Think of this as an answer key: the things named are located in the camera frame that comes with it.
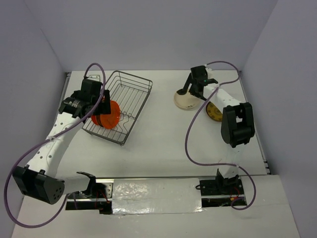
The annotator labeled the cream plate with black mark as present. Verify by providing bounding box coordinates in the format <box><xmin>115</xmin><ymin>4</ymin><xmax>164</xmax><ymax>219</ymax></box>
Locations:
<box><xmin>173</xmin><ymin>90</ymin><xmax>201</xmax><ymax>111</ymax></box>

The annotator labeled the yellow patterned plate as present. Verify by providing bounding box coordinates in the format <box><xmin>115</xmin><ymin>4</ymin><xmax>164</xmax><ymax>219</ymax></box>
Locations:
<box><xmin>206</xmin><ymin>102</ymin><xmax>222</xmax><ymax>122</ymax></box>

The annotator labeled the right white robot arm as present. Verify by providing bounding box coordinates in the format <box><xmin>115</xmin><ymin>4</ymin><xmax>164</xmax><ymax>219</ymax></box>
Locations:
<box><xmin>174</xmin><ymin>65</ymin><xmax>255</xmax><ymax>194</ymax></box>

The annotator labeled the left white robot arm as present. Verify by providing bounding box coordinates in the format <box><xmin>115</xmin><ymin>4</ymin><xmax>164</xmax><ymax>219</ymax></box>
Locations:
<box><xmin>12</xmin><ymin>78</ymin><xmax>102</xmax><ymax>204</ymax></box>

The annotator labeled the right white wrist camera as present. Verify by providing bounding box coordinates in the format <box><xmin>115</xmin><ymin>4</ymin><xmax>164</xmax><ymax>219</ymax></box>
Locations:
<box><xmin>204</xmin><ymin>64</ymin><xmax>214</xmax><ymax>79</ymax></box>

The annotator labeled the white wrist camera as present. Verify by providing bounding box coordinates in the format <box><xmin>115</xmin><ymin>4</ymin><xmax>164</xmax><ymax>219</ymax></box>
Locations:
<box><xmin>204</xmin><ymin>64</ymin><xmax>214</xmax><ymax>79</ymax></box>
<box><xmin>88</xmin><ymin>74</ymin><xmax>101</xmax><ymax>82</ymax></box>

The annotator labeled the grey wire dish rack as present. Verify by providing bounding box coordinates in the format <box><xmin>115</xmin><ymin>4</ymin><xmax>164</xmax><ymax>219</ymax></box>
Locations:
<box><xmin>83</xmin><ymin>70</ymin><xmax>153</xmax><ymax>146</ymax></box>

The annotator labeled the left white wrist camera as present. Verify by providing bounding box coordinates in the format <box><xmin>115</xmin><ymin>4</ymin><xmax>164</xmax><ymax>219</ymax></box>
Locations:
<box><xmin>88</xmin><ymin>74</ymin><xmax>101</xmax><ymax>82</ymax></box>

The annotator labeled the silver foil base rail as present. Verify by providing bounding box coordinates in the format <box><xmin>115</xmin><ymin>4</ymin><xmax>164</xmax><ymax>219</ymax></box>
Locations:
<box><xmin>66</xmin><ymin>177</ymin><xmax>247</xmax><ymax>215</ymax></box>

